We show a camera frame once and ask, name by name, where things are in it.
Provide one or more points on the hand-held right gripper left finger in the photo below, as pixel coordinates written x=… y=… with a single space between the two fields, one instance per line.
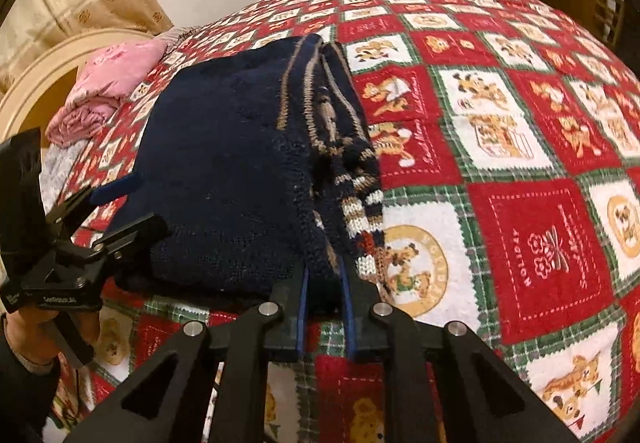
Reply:
x=300 y=318

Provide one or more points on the red checked printed blanket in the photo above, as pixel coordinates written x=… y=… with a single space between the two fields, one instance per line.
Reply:
x=500 y=173

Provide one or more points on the navy brown patterned knit sweater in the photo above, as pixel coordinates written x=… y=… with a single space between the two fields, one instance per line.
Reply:
x=225 y=163

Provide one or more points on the person's left hand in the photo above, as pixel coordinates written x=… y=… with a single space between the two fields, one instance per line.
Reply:
x=30 y=333

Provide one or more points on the person's left forearm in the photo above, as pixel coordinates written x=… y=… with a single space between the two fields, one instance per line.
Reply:
x=22 y=393

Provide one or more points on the pink folded cloth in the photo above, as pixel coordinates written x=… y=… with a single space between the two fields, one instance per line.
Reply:
x=107 y=83

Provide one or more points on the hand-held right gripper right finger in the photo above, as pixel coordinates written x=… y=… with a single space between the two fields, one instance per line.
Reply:
x=349 y=323

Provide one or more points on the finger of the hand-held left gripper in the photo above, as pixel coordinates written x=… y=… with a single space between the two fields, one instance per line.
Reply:
x=115 y=187
x=140 y=233

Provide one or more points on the striped pillow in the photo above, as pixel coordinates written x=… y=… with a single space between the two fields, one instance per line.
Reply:
x=181 y=34

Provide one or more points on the grey cloth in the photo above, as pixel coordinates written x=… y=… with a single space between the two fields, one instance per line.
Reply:
x=57 y=178

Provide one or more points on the cream round bed headboard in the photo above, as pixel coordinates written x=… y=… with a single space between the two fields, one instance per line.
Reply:
x=45 y=68

